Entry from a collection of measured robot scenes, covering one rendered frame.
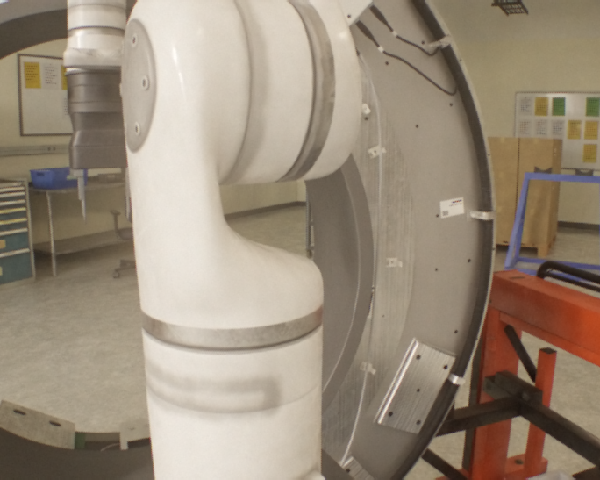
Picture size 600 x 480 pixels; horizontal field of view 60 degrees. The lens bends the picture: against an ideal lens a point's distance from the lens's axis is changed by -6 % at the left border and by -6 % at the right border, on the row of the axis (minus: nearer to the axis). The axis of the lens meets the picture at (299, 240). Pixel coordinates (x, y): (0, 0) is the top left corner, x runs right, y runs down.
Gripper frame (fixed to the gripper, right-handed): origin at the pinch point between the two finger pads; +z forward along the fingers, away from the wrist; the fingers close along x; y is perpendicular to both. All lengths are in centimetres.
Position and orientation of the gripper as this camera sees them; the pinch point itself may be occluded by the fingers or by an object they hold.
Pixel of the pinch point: (107, 221)
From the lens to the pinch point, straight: 69.1
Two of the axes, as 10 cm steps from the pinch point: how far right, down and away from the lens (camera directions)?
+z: 0.0, 9.8, 1.8
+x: -8.8, 0.9, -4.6
